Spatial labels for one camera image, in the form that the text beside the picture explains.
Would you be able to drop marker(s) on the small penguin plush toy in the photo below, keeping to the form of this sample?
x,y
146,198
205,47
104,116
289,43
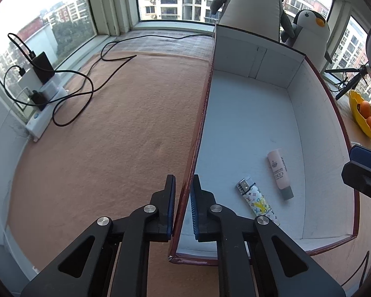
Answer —
x,y
312,43

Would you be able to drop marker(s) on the patterned lighter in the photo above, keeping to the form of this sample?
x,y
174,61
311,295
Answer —
x,y
259,203

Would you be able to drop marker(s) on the grey checked mat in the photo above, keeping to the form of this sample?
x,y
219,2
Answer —
x,y
160,45

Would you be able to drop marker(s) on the black plug adapter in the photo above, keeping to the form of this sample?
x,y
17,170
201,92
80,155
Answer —
x,y
38,98

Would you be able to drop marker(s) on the white power strip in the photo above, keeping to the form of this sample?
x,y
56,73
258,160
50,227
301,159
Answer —
x,y
41,119

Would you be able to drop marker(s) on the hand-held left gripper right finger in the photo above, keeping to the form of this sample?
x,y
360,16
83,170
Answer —
x,y
195,212

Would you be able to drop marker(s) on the black tripod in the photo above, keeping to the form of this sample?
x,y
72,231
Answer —
x,y
354,82

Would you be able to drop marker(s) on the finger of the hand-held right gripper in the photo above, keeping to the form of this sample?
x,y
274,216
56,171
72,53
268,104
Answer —
x,y
366,159

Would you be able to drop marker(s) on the yellow fruit bowl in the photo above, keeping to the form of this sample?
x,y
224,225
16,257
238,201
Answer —
x,y
357,111

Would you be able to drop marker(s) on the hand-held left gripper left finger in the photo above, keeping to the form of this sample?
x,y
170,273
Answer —
x,y
171,205

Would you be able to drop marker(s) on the red cardboard box white inside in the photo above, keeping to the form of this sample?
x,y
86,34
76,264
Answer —
x,y
250,123

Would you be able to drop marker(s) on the large penguin plush toy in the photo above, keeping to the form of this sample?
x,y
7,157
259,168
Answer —
x,y
253,3

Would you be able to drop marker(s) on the pink cosmetic tube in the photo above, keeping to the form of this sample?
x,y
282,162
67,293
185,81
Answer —
x,y
279,170

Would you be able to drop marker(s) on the black power adapter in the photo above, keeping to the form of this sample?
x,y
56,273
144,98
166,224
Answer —
x,y
42,67

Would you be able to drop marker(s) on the white charger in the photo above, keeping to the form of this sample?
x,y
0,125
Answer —
x,y
29,82

